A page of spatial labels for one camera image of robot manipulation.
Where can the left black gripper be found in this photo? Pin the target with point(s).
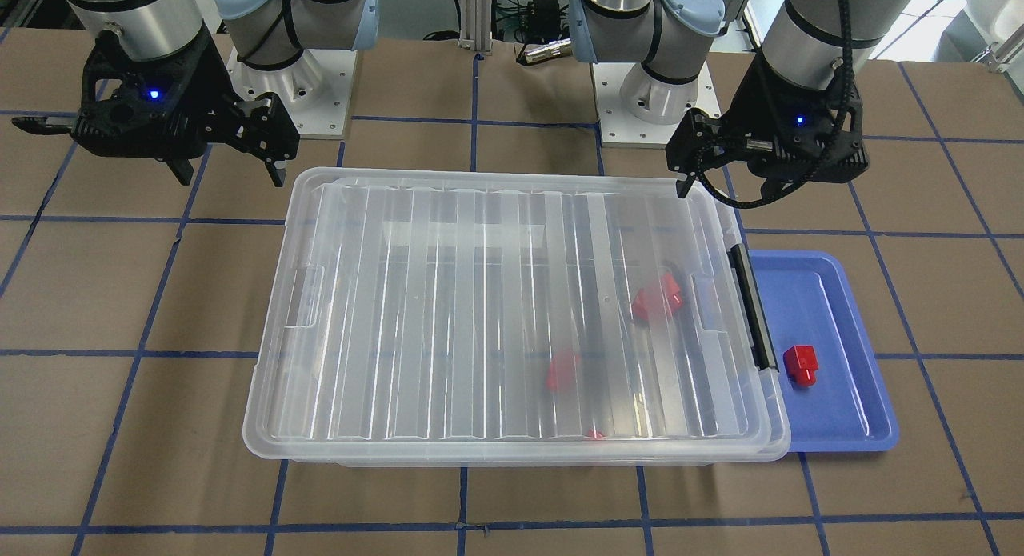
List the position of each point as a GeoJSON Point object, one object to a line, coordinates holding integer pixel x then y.
{"type": "Point", "coordinates": [750, 106]}

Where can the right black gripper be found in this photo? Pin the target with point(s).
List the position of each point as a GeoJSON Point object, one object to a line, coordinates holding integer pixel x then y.
{"type": "Point", "coordinates": [198, 90]}

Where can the red block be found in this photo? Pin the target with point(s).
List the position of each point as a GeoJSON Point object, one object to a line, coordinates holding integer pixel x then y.
{"type": "Point", "coordinates": [662, 297]}
{"type": "Point", "coordinates": [562, 371]}
{"type": "Point", "coordinates": [801, 365]}

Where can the clear plastic box lid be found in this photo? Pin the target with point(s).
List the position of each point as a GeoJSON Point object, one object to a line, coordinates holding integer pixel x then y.
{"type": "Point", "coordinates": [413, 306]}

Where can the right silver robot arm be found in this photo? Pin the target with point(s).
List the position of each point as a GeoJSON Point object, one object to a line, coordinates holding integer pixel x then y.
{"type": "Point", "coordinates": [267, 34]}

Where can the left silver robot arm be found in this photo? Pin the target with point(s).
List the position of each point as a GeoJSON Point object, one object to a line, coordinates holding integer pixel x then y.
{"type": "Point", "coordinates": [807, 42]}

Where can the clear plastic storage box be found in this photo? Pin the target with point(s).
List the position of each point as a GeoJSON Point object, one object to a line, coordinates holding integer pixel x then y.
{"type": "Point", "coordinates": [585, 453]}

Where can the blue plastic tray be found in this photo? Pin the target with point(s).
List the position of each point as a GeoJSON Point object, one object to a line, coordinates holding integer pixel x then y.
{"type": "Point", "coordinates": [808, 301]}

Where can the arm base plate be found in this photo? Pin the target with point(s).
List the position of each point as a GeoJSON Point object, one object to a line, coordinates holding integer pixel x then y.
{"type": "Point", "coordinates": [635, 111]}
{"type": "Point", "coordinates": [316, 90]}

